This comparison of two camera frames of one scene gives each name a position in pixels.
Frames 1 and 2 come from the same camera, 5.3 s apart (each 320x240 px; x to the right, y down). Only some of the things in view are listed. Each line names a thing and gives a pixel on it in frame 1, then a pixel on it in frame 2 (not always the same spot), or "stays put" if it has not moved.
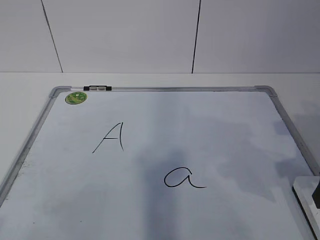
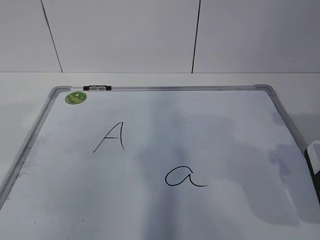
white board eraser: x=303 y=187 → x=312 y=154
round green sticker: x=76 y=97 stays put
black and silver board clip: x=96 y=88 stays put
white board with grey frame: x=159 y=163 stays put
